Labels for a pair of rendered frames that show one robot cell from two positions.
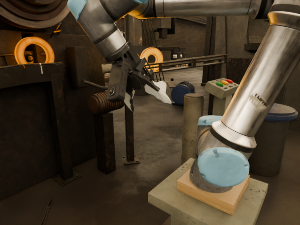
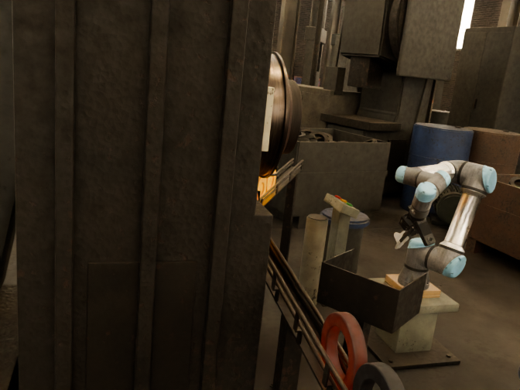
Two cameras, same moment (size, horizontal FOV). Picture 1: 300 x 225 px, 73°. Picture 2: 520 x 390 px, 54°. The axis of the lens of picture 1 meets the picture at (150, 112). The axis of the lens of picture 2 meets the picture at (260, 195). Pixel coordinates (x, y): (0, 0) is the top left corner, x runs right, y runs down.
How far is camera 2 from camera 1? 224 cm
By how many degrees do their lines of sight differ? 54
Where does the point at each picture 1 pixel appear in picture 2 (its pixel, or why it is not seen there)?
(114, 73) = (423, 227)
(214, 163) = (458, 265)
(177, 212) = (422, 309)
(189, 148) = (316, 276)
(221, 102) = (346, 221)
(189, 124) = (319, 250)
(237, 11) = not seen: hidden behind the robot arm
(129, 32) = not seen: outside the picture
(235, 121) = (460, 241)
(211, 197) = (429, 292)
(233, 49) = not seen: hidden behind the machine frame
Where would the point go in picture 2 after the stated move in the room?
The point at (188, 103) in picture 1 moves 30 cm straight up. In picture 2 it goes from (319, 227) to (327, 173)
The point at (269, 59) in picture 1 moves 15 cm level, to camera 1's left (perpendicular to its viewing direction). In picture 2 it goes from (472, 210) to (464, 217)
